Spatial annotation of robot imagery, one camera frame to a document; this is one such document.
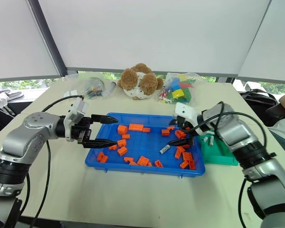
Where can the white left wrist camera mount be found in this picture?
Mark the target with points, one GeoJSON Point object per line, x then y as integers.
{"type": "Point", "coordinates": [78, 108]}

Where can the black slipper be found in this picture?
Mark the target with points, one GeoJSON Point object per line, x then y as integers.
{"type": "Point", "coordinates": [13, 95]}

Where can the black backpack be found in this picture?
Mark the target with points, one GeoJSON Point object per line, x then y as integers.
{"type": "Point", "coordinates": [259, 102]}

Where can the black side desk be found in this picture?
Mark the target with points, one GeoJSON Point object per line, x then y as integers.
{"type": "Point", "coordinates": [4, 116]}

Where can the brown and white plush toy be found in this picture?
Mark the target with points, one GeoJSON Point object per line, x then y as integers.
{"type": "Point", "coordinates": [133, 78]}

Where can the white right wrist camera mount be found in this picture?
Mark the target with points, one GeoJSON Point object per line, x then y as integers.
{"type": "Point", "coordinates": [185, 110]}

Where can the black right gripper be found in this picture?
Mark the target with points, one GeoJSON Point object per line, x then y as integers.
{"type": "Point", "coordinates": [183, 124]}

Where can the small white packet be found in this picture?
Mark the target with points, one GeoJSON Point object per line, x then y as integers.
{"type": "Point", "coordinates": [70, 93]}

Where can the blue plastic bin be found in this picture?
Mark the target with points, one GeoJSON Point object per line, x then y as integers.
{"type": "Point", "coordinates": [142, 146]}

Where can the clear bag of small parts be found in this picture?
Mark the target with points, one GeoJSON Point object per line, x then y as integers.
{"type": "Point", "coordinates": [92, 86]}

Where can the green plastic bin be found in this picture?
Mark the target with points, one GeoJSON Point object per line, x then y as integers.
{"type": "Point", "coordinates": [216, 154]}

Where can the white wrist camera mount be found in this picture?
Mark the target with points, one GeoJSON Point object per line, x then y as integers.
{"type": "Point", "coordinates": [78, 108]}
{"type": "Point", "coordinates": [185, 110]}

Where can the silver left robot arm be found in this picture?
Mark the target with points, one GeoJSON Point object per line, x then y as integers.
{"type": "Point", "coordinates": [19, 140]}

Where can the long orange plastic block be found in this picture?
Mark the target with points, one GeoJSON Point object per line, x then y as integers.
{"type": "Point", "coordinates": [135, 127]}

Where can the white plastic part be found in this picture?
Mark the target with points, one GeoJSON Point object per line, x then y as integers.
{"type": "Point", "coordinates": [0, 101]}

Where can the bag of colourful toy blocks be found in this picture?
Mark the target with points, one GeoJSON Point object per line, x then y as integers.
{"type": "Point", "coordinates": [178, 90]}

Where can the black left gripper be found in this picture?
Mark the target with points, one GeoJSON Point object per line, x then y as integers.
{"type": "Point", "coordinates": [82, 131]}

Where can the clear bag with grey tube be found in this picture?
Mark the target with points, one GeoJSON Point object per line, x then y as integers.
{"type": "Point", "coordinates": [110, 89]}

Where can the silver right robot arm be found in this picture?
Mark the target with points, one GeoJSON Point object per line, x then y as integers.
{"type": "Point", "coordinates": [237, 133]}

